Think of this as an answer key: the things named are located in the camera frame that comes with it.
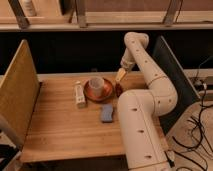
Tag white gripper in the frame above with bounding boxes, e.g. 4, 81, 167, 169
115, 49, 135, 82

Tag dark red pepper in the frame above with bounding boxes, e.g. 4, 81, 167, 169
115, 83, 123, 97

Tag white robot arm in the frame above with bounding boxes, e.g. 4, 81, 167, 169
117, 32, 178, 171

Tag copper round plate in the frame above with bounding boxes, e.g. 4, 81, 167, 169
84, 77, 113, 102

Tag blue sponge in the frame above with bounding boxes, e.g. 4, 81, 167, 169
100, 104, 113, 123

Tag right dark side panel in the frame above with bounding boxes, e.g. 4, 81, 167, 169
152, 36, 200, 134

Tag left wooden side panel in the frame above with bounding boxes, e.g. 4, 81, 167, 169
0, 40, 40, 150

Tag wooden shelf rail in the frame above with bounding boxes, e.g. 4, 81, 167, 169
0, 11, 213, 33

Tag black cables on floor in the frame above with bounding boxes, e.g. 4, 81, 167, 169
172, 56, 213, 171

